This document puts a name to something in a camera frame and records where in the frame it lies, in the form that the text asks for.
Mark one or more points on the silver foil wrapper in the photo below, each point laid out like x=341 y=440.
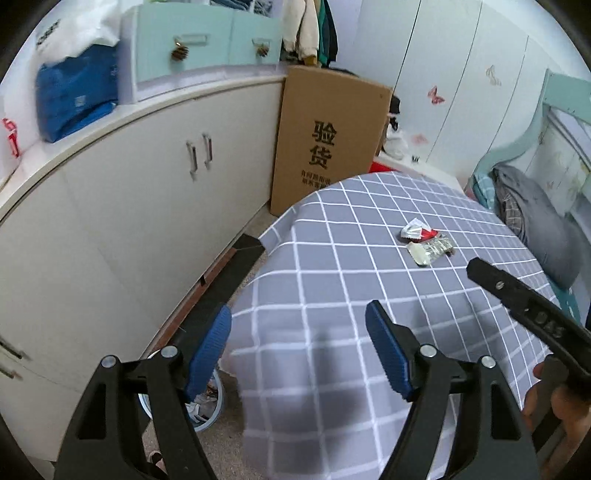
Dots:
x=431 y=249

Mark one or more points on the white plastic trash bin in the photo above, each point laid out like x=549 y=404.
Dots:
x=205 y=406

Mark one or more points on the pink flower sticker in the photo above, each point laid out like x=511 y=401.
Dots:
x=418 y=137

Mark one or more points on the grey clothes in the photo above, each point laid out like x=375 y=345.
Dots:
x=549 y=230

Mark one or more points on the dark hanging bag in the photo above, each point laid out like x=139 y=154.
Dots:
x=394 y=110

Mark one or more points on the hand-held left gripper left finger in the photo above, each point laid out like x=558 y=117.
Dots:
x=210 y=353

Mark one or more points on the folded dark clothes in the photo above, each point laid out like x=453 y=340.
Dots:
x=258 y=4

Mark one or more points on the white wardrobe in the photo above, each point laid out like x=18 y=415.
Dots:
x=452 y=46

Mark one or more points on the tall cardboard box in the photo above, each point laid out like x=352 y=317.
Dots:
x=332 y=110

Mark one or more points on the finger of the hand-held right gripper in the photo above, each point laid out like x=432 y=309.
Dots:
x=521 y=300

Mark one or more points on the person's right forearm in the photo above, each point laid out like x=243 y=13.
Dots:
x=551 y=459

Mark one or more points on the dark green clothes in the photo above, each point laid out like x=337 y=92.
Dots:
x=327 y=32

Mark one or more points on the blue plastic package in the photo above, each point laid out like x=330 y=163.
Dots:
x=74 y=97

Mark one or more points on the small white plastic bag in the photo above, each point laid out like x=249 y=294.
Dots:
x=396 y=143

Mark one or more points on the pink butterfly sticker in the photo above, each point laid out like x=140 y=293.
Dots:
x=435 y=94

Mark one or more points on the light blue plaid cloth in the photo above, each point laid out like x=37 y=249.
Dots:
x=484 y=189

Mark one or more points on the white cabinet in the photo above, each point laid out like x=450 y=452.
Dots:
x=115 y=221

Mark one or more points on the cream butterfly sticker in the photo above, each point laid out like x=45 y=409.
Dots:
x=493 y=74

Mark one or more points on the grey checked tablecloth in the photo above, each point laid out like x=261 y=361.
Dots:
x=332 y=286

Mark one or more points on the mint drawer unit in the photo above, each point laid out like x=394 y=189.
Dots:
x=152 y=41

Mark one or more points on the person's right hand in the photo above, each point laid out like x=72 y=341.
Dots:
x=575 y=410

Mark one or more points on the red object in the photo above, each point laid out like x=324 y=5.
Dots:
x=385 y=166

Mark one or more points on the pine cone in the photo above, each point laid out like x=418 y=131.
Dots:
x=263 y=48
x=179 y=52

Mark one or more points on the mint bed frame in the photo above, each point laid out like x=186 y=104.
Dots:
x=531 y=138

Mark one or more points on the black plank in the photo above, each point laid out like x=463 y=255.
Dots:
x=231 y=277

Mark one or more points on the beige jacket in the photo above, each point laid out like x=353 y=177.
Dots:
x=300 y=27

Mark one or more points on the white bag with red print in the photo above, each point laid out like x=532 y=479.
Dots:
x=10 y=143

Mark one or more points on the red white wrapper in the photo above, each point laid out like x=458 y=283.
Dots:
x=418 y=230

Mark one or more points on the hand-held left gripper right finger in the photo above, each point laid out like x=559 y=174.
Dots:
x=387 y=350

